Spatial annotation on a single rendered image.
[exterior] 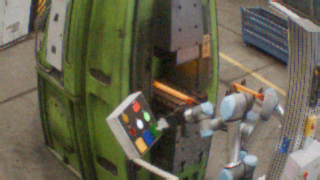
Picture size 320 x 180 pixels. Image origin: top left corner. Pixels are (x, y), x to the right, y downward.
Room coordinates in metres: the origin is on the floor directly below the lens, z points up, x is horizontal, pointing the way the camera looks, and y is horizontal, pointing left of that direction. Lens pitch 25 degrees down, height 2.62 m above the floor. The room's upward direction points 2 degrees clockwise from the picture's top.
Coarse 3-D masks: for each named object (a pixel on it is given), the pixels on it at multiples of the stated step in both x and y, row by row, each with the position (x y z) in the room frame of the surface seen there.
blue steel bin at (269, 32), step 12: (252, 12) 7.48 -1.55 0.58; (264, 12) 7.63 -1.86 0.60; (252, 24) 7.04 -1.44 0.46; (264, 24) 6.83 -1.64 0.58; (276, 24) 7.43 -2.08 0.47; (252, 36) 7.05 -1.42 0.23; (264, 36) 6.85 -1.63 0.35; (276, 36) 6.64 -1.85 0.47; (288, 36) 6.41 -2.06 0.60; (264, 48) 6.84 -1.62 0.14; (276, 48) 6.63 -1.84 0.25
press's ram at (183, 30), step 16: (160, 0) 3.22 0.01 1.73; (176, 0) 3.18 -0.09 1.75; (192, 0) 3.29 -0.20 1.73; (160, 16) 3.22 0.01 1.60; (176, 16) 3.18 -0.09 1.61; (192, 16) 3.28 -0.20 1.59; (160, 32) 3.22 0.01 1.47; (176, 32) 3.18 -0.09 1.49; (192, 32) 3.28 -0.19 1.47; (176, 48) 3.18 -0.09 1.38
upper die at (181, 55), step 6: (156, 48) 3.31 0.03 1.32; (186, 48) 3.24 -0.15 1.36; (192, 48) 3.28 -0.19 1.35; (156, 54) 3.31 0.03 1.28; (162, 54) 3.27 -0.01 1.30; (168, 54) 3.23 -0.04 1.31; (174, 54) 3.20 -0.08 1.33; (180, 54) 3.20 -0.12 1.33; (186, 54) 3.24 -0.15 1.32; (192, 54) 3.28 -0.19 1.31; (198, 54) 3.32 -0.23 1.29; (168, 60) 3.23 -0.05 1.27; (174, 60) 3.20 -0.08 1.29; (180, 60) 3.20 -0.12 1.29; (186, 60) 3.24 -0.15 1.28
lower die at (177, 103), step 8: (152, 80) 3.56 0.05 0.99; (152, 88) 3.44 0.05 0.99; (160, 88) 3.42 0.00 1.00; (176, 88) 3.45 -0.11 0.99; (152, 96) 3.35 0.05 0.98; (168, 96) 3.33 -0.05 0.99; (176, 96) 3.32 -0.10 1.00; (160, 104) 3.27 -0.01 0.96; (168, 104) 3.24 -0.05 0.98; (176, 104) 3.24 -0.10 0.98; (184, 104) 3.24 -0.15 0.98
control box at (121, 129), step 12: (132, 96) 2.92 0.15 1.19; (120, 108) 2.77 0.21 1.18; (132, 108) 2.80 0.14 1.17; (144, 108) 2.89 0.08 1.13; (108, 120) 2.66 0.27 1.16; (120, 120) 2.65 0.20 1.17; (132, 120) 2.74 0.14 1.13; (144, 120) 2.83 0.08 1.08; (120, 132) 2.63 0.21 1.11; (120, 144) 2.64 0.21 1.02; (132, 144) 2.61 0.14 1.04; (132, 156) 2.61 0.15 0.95
